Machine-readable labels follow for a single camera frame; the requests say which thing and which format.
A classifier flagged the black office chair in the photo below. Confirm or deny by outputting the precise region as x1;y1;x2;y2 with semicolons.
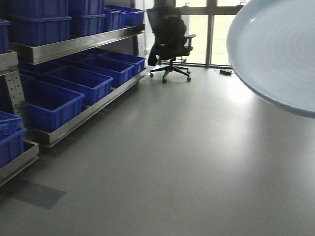
146;0;196;84

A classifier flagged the stainless steel shelving rack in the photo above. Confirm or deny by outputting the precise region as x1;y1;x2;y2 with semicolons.
0;25;146;184

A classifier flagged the light blue plate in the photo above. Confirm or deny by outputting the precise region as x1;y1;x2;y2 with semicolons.
227;0;315;118

